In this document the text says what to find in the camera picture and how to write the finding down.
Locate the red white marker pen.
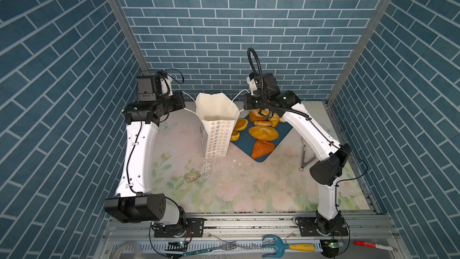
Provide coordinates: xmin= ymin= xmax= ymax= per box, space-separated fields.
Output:
xmin=354 ymin=241 xmax=398 ymax=252

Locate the aluminium rail frame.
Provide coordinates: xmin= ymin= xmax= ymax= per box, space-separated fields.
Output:
xmin=100 ymin=213 xmax=403 ymax=245

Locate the white hose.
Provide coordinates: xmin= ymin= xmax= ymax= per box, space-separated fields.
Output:
xmin=109 ymin=240 xmax=143 ymax=259

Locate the croissant bread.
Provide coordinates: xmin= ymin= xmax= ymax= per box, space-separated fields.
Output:
xmin=269 ymin=113 xmax=280 ymax=128

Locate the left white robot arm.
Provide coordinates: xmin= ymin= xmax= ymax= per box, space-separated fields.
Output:
xmin=104 ymin=91 xmax=187 ymax=237

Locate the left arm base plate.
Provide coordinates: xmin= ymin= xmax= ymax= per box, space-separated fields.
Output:
xmin=152 ymin=218 xmax=205 ymax=239

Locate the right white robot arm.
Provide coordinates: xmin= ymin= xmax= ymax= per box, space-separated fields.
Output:
xmin=244 ymin=72 xmax=351 ymax=235

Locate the large oval seeded bread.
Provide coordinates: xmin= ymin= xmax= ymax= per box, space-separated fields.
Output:
xmin=248 ymin=126 xmax=279 ymax=141

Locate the teal fork tool yellow handle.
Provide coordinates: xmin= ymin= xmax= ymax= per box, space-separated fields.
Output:
xmin=261 ymin=235 xmax=316 ymax=259

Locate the white printed paper bag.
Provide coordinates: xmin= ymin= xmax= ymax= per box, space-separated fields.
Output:
xmin=193 ymin=93 xmax=242 ymax=159

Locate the metal fork green handle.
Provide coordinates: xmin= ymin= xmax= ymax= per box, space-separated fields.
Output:
xmin=182 ymin=242 xmax=237 ymax=257

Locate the large round twisted bread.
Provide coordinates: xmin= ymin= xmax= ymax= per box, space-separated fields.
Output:
xmin=249 ymin=109 xmax=268 ymax=122

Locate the round egg tart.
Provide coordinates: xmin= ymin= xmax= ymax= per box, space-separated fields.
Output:
xmin=234 ymin=118 xmax=249 ymax=131
xmin=230 ymin=130 xmax=240 ymax=141

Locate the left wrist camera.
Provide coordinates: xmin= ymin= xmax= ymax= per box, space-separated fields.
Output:
xmin=136 ymin=75 xmax=163 ymax=102

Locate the orange triangular bread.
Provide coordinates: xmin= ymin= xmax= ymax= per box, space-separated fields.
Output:
xmin=251 ymin=140 xmax=276 ymax=159

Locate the dark blue tray mat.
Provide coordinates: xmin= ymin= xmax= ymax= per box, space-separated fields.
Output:
xmin=232 ymin=112 xmax=292 ymax=163

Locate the small oblong bread roll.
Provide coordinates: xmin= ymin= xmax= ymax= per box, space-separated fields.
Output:
xmin=254 ymin=121 xmax=272 ymax=127

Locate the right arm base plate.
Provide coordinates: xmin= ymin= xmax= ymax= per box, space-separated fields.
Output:
xmin=294 ymin=215 xmax=349 ymax=237

